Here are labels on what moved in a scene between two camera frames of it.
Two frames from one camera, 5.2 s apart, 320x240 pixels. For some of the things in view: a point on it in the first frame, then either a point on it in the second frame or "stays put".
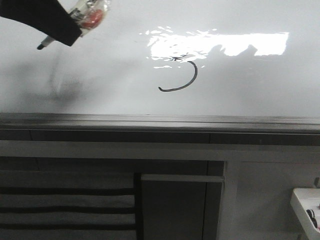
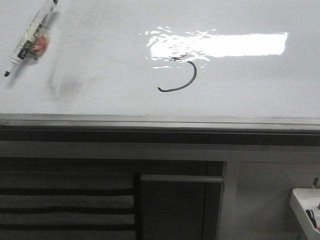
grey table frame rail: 185,145 stays put
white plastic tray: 304,199 stays put
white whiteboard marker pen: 89,15 → 29,35
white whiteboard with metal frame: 168,67 stays put
